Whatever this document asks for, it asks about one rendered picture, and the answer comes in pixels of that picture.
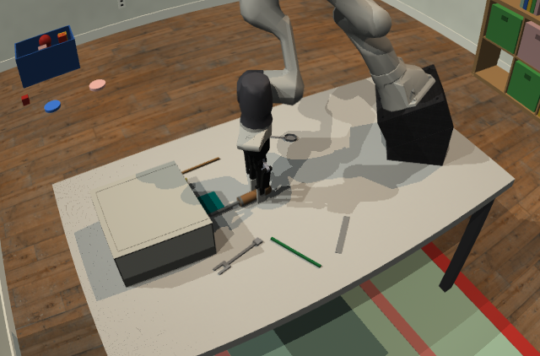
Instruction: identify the grey wrench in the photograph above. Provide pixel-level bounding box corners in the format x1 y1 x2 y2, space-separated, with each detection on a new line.
214 237 262 275

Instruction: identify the teal square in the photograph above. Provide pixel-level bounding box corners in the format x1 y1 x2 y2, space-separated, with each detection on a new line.
197 191 224 214

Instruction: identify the grey flat bar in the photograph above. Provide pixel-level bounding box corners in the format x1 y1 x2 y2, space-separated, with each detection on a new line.
335 216 349 254

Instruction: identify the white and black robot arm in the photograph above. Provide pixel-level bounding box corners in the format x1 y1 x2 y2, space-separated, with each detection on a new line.
236 0 435 152

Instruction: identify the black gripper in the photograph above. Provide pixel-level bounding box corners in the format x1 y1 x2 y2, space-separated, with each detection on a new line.
243 138 273 203

